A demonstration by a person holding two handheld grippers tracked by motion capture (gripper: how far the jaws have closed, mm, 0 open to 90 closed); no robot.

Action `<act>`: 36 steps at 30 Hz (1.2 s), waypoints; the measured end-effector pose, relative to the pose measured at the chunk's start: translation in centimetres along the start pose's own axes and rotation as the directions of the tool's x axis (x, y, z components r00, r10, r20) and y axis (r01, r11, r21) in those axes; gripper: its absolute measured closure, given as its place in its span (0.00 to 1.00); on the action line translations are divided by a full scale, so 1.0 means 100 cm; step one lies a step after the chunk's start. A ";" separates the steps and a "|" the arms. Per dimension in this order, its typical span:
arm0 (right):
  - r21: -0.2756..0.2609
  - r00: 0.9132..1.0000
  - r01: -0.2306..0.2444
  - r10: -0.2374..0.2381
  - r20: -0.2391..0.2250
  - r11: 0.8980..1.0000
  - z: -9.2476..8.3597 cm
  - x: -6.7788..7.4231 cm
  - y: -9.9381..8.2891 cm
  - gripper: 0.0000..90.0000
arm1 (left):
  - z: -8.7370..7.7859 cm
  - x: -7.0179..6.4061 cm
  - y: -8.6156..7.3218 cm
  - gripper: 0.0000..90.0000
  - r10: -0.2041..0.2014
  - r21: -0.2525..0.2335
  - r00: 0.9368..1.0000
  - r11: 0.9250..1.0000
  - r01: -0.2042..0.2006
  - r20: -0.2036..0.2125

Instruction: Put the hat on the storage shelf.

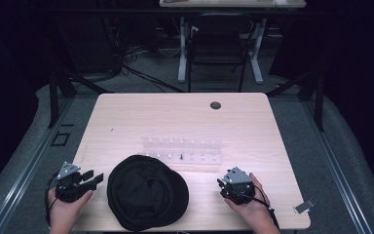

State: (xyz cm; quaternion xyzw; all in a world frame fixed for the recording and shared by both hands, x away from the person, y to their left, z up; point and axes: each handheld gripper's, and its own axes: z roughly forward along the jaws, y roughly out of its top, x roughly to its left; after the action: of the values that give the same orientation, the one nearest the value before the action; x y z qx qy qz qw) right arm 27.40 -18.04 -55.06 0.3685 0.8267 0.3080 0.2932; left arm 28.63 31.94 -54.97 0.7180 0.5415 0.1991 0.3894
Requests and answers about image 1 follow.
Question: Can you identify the person's left hand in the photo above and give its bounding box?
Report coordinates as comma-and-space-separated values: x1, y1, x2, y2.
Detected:
47, 187, 94, 232

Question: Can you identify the black chair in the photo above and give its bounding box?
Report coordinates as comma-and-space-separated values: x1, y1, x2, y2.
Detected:
186, 13, 256, 94

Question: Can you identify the white-legged desk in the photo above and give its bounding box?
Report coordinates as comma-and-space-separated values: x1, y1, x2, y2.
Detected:
159, 0, 307, 86

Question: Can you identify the floor cable bundle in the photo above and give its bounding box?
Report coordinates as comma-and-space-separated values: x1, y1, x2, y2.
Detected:
103, 16, 186, 94

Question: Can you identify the black cap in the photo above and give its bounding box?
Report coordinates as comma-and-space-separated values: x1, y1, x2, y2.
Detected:
106, 154, 190, 232

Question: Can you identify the black cable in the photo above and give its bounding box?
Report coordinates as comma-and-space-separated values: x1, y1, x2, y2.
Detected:
237, 184, 281, 230
44, 172, 60, 227

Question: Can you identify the clear acrylic rack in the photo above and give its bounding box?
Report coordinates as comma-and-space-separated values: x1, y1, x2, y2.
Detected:
137, 136, 224, 166

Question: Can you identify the black metal stand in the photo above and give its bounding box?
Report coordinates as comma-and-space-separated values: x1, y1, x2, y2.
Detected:
266, 69, 325, 133
47, 19, 115, 129

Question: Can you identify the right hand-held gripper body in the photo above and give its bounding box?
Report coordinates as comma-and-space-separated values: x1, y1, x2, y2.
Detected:
219, 166, 256, 206

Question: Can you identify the person's right hand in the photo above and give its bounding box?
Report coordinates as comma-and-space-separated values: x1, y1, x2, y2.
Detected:
223, 172, 272, 225

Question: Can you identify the silver tape piece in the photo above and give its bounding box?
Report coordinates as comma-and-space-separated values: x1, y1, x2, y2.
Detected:
293, 198, 316, 215

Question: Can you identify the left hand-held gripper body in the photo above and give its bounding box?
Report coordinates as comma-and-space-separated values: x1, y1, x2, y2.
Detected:
55, 161, 97, 204

